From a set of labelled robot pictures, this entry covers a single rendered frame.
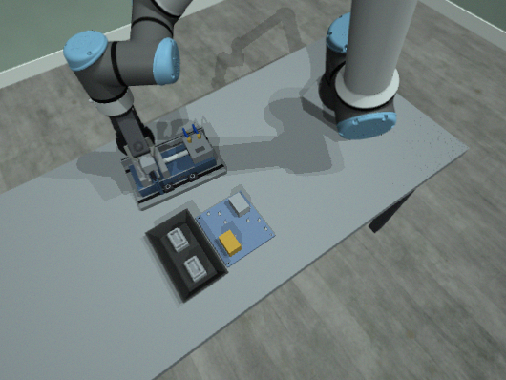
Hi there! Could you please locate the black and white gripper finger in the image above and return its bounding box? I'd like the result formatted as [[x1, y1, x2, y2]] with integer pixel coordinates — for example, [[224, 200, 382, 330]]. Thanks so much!
[[144, 127, 155, 158], [116, 137, 139, 163]]

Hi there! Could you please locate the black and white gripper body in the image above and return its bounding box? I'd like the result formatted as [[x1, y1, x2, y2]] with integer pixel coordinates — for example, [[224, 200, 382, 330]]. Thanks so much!
[[108, 105, 146, 144]]

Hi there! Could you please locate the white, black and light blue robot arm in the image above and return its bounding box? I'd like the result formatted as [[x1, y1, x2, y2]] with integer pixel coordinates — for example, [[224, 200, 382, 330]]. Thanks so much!
[[63, 0, 418, 158]]

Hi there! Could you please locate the yellow block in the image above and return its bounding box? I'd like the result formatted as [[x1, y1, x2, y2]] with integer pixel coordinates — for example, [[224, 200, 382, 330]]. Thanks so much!
[[219, 230, 242, 256]]

